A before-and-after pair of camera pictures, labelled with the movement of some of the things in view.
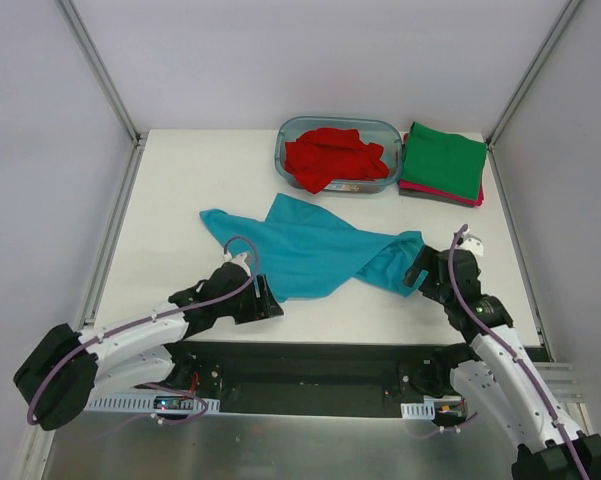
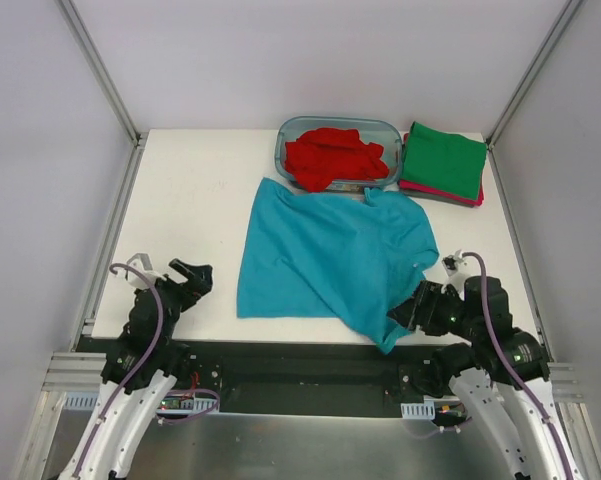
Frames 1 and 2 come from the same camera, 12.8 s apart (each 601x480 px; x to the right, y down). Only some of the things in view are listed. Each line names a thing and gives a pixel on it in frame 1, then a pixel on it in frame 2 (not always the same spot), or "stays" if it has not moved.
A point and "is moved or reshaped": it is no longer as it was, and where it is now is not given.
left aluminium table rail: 102,269 stays
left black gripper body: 259,298 → 181,287
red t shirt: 318,156 stays
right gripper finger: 411,276 → 403,312
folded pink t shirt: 431,189 stays
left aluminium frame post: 99,70 stays
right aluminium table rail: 516,247 stays
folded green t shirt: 444,161 stays
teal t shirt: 304,252 is moved or reshaped
